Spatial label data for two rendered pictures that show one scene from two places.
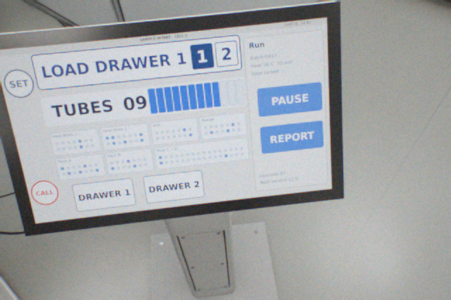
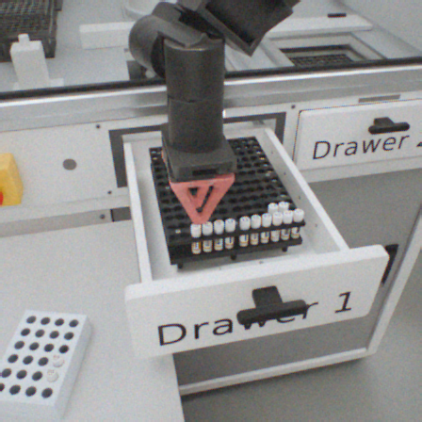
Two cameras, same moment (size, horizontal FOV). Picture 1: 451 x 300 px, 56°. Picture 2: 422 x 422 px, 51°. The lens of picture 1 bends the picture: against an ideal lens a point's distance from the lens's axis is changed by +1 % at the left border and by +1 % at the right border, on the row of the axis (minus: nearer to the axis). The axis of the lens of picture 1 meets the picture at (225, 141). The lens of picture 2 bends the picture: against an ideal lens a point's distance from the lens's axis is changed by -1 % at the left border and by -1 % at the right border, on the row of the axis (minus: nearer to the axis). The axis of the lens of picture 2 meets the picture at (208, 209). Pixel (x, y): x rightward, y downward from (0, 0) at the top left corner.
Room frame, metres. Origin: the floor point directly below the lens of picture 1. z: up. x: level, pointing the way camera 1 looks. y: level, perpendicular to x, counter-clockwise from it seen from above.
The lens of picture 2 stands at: (-0.72, 0.57, 1.27)
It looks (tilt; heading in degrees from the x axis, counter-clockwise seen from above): 40 degrees down; 32
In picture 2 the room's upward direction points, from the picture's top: straight up
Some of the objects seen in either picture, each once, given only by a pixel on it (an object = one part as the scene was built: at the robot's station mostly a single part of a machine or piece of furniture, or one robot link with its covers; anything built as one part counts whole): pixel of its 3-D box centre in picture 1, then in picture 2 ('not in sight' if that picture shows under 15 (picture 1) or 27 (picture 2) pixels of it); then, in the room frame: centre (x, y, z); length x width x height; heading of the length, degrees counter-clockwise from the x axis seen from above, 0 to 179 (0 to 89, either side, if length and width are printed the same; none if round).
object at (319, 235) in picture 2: not in sight; (217, 197); (-0.27, 0.84, 0.86); 0.40 x 0.26 x 0.06; 44
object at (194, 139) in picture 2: not in sight; (195, 124); (-0.38, 0.80, 1.05); 0.10 x 0.07 x 0.07; 44
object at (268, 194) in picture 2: not in sight; (218, 198); (-0.28, 0.83, 0.87); 0.22 x 0.18 x 0.06; 44
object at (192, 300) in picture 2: not in sight; (258, 302); (-0.42, 0.69, 0.87); 0.29 x 0.02 x 0.11; 134
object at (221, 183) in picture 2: not in sight; (197, 184); (-0.39, 0.80, 0.98); 0.07 x 0.07 x 0.09; 44
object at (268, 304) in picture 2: not in sight; (268, 302); (-0.44, 0.68, 0.91); 0.07 x 0.04 x 0.01; 134
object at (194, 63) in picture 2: not in sight; (191, 64); (-0.38, 0.81, 1.11); 0.07 x 0.06 x 0.07; 63
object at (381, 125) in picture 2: not in sight; (385, 124); (0.01, 0.67, 0.91); 0.07 x 0.04 x 0.01; 134
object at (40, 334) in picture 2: not in sight; (41, 362); (-0.58, 0.91, 0.78); 0.12 x 0.08 x 0.04; 27
